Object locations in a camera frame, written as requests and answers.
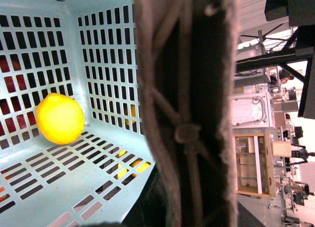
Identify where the yellow lemon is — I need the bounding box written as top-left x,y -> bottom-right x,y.
35,93 -> 85,145

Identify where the white metal cabinet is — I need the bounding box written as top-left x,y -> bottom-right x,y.
230,92 -> 276,129

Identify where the light teal plastic basket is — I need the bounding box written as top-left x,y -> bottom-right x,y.
0,0 -> 155,227

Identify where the wooden open crate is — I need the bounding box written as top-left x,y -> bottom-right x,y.
232,133 -> 277,197

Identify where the black metal shelf frame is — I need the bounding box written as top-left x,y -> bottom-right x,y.
236,0 -> 315,119

